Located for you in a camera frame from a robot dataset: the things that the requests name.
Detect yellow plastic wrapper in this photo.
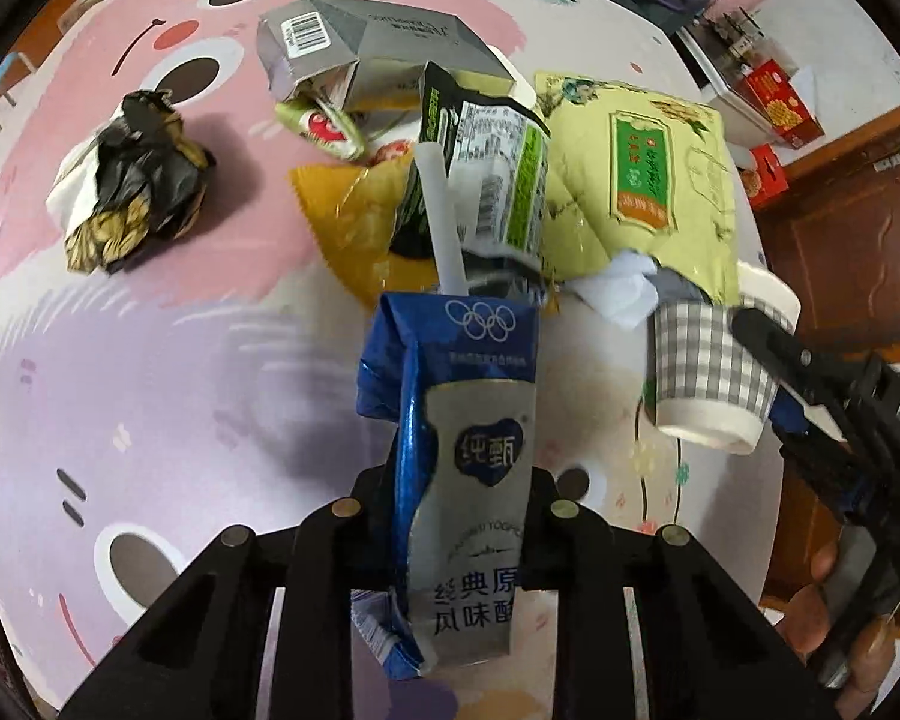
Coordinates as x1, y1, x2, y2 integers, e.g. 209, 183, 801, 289
289, 157, 421, 308

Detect blue milk carton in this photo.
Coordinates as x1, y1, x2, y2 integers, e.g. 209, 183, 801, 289
349, 291, 545, 683

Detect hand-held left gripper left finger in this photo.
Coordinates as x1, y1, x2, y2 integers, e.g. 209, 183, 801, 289
58, 467, 400, 720

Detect green red snack wrapper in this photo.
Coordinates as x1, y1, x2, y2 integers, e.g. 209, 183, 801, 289
274, 94, 368, 162

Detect white low cabinet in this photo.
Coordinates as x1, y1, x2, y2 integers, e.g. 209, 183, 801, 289
675, 7, 766, 106

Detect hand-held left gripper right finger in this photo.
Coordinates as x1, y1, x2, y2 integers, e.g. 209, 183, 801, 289
521, 467, 845, 720

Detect black gold crumpled wrapper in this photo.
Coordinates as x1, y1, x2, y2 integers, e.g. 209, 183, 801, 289
45, 88, 217, 275

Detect large red gift box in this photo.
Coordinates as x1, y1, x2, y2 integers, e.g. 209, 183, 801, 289
739, 60, 826, 151

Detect silver grey carton box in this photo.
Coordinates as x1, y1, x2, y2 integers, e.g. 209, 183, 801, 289
256, 0, 522, 117

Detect grey checked paper cup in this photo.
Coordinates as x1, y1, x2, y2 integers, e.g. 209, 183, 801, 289
643, 262, 802, 455

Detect cartoon printed tablecloth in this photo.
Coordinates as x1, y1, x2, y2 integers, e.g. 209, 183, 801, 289
0, 0, 788, 720

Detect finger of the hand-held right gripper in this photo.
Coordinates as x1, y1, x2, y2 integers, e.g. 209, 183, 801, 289
730, 306, 865, 441
771, 388, 886, 526

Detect black and green packet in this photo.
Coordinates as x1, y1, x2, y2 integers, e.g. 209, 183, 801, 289
390, 61, 552, 278

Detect white drinking straw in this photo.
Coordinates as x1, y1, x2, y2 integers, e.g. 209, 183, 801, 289
416, 142, 470, 293

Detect brown wooden door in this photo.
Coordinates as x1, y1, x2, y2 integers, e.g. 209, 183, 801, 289
754, 90, 900, 391

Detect white crumpled paper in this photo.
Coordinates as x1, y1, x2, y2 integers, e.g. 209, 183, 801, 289
570, 249, 661, 331

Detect small red gift box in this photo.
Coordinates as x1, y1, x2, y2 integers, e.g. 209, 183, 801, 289
739, 144, 790, 211

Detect yellow-green snack packet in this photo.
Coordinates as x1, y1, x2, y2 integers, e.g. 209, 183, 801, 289
532, 71, 743, 308

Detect person's right hand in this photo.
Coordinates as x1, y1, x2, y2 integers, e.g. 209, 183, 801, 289
784, 536, 897, 720

